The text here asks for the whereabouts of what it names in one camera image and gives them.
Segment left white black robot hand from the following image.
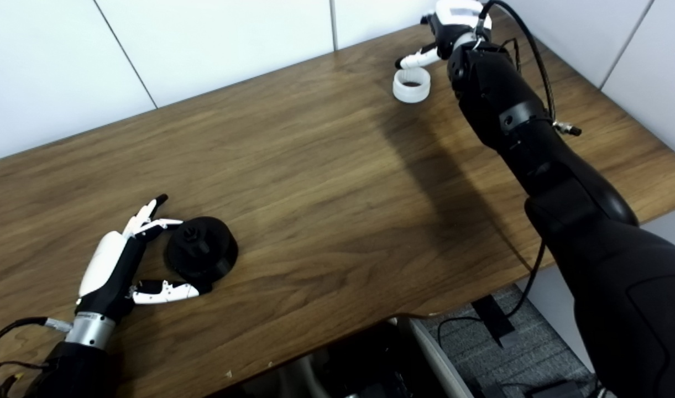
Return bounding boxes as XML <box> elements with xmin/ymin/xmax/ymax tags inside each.
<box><xmin>75</xmin><ymin>194</ymin><xmax>212</xmax><ymax>324</ymax></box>

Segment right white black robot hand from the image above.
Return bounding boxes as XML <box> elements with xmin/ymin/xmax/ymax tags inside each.
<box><xmin>395</xmin><ymin>0</ymin><xmax>491</xmax><ymax>70</ymax></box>

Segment white plastic ring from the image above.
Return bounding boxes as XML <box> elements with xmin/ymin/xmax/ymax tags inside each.
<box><xmin>393</xmin><ymin>67</ymin><xmax>431</xmax><ymax>104</ymax></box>

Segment round black plastic part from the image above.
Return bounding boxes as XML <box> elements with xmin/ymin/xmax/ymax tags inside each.
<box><xmin>165</xmin><ymin>216</ymin><xmax>239</xmax><ymax>285</ymax></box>

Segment black glossy robot torso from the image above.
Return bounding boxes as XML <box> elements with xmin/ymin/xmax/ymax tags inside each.
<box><xmin>221</xmin><ymin>320</ymin><xmax>448</xmax><ymax>398</ymax></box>

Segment black table foot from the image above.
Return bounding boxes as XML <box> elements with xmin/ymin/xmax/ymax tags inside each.
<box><xmin>471</xmin><ymin>295</ymin><xmax>515</xmax><ymax>348</ymax></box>

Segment left arm thin wires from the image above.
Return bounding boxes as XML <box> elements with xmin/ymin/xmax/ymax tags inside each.
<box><xmin>0</xmin><ymin>360</ymin><xmax>48</xmax><ymax>398</ymax></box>

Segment grey curved frame bar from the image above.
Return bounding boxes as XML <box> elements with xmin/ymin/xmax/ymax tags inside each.
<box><xmin>390</xmin><ymin>318</ymin><xmax>476</xmax><ymax>398</ymax></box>

